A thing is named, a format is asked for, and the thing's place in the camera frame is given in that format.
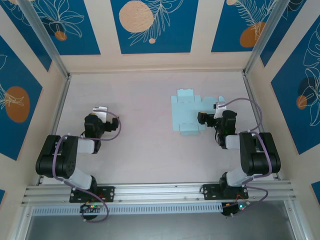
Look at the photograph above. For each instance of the light blue paper box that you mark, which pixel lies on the light blue paper box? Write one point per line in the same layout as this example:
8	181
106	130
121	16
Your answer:
185	112

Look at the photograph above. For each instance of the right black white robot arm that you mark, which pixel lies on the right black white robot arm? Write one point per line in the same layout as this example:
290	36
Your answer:
260	155

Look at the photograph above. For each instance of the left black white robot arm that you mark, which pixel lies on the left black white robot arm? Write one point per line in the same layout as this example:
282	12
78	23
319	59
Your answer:
62	160

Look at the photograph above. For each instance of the blue panel with peach circle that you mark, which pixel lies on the blue panel with peach circle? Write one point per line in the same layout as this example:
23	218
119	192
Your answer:
175	37

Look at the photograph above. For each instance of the grey metal sheet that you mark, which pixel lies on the grey metal sheet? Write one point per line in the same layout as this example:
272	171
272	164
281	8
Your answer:
160	227

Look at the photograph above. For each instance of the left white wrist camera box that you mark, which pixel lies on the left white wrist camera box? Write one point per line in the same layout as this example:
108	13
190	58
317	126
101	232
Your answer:
100	111

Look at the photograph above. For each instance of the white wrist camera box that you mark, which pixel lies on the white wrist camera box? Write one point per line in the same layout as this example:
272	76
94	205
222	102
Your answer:
220	110
100	111

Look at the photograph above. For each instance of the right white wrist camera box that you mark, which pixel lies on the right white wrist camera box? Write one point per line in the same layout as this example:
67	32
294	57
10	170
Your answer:
220	110

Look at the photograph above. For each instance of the aluminium table edge rail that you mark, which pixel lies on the aluminium table edge rail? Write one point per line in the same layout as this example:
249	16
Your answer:
54	130
249	85

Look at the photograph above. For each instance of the blue floral wall panel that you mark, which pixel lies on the blue floral wall panel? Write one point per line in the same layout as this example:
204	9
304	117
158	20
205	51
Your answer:
316	191
2	197
15	75
225	30
280	30
287	112
82	37
27	32

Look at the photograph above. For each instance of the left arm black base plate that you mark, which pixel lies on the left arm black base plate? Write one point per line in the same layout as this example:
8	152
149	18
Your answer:
110	193

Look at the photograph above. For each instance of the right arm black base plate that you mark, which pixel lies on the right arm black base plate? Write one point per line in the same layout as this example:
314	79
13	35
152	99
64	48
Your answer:
210	191

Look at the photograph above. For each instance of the aluminium frame post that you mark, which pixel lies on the aluminium frame post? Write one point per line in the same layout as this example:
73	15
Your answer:
265	32
45	37

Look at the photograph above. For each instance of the aluminium mounting rail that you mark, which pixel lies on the aluminium mounting rail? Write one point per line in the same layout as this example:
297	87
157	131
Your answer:
160	191

